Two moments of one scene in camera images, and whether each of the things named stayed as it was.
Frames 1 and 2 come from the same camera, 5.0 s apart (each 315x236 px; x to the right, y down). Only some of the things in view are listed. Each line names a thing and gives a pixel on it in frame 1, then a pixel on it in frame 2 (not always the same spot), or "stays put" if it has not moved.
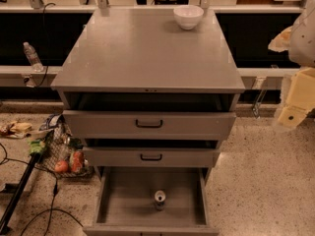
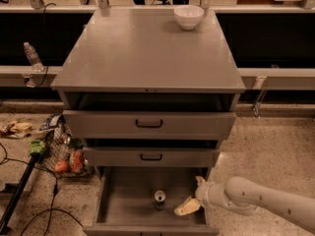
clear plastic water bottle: x=32 y=57 stays put
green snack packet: x=36 y=146 stays put
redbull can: x=159 y=200 stays put
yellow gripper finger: x=282 y=41 → x=190 y=206
